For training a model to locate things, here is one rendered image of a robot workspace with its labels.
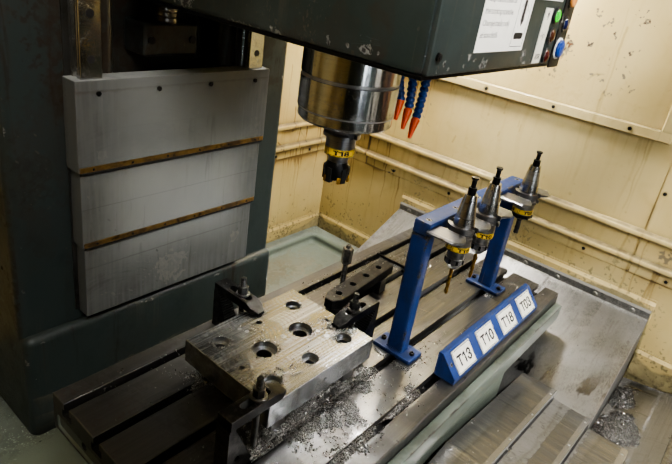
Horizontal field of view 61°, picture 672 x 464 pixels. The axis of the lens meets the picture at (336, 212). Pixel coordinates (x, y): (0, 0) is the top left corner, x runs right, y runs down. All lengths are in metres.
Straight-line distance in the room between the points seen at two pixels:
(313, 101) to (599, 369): 1.20
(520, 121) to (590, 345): 0.70
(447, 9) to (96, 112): 0.70
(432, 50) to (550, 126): 1.18
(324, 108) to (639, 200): 1.16
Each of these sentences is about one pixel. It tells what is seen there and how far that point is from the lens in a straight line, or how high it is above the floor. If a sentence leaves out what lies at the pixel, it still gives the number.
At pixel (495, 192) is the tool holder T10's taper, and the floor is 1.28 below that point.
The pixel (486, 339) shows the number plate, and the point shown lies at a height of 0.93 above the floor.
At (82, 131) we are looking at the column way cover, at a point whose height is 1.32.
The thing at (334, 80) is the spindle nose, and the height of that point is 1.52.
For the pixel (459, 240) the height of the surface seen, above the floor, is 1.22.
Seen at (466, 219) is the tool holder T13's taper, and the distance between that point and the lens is 1.17.
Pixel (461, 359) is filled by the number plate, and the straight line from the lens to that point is 1.30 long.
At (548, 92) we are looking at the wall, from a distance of 1.85.
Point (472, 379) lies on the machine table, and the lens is 1.36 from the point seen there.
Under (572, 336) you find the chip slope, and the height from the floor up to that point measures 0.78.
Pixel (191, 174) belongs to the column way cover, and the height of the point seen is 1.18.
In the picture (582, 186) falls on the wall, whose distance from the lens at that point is 1.86.
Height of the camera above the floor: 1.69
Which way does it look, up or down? 24 degrees down
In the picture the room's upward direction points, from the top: 9 degrees clockwise
